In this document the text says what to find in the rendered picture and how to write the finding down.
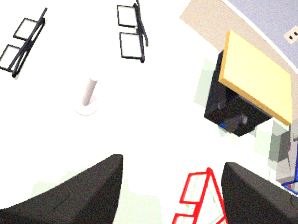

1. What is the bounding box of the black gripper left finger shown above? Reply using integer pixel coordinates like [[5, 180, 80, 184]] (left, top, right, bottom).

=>
[[0, 153, 124, 224]]

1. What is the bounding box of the beige flat panel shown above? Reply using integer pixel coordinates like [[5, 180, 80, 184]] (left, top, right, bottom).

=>
[[178, 0, 298, 120]]

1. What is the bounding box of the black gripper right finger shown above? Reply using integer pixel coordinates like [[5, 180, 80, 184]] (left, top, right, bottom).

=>
[[221, 161, 298, 224]]

